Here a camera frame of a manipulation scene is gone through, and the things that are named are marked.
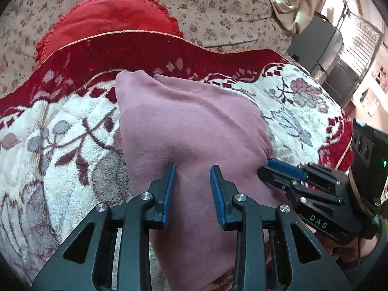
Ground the window with grille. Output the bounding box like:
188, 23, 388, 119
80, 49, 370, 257
320, 0, 384, 82

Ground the red fringed pillow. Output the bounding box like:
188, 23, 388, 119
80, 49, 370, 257
35, 0, 184, 63

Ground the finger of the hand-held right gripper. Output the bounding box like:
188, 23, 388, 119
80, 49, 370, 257
267, 158, 310, 181
257, 165, 299, 193

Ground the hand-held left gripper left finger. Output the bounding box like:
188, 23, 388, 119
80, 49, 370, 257
30, 162, 177, 291

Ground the small wall paper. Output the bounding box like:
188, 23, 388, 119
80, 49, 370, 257
367, 98, 379, 117

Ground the wall poster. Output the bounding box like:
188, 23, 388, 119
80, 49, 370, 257
371, 65, 388, 93

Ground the red white floral blanket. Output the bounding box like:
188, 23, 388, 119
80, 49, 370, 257
0, 32, 355, 291

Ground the floral bedsheet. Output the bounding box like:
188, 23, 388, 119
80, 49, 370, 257
0, 0, 304, 97

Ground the beige cloth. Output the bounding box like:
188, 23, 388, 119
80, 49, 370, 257
261, 0, 337, 34

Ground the pink garment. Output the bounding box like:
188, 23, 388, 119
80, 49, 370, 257
115, 70, 288, 285

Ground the dark cabinet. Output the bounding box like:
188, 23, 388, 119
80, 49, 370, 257
286, 15, 344, 75

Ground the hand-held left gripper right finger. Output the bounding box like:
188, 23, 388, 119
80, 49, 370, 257
210, 164, 354, 291

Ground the dark low box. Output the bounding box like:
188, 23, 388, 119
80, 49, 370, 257
315, 57, 364, 108

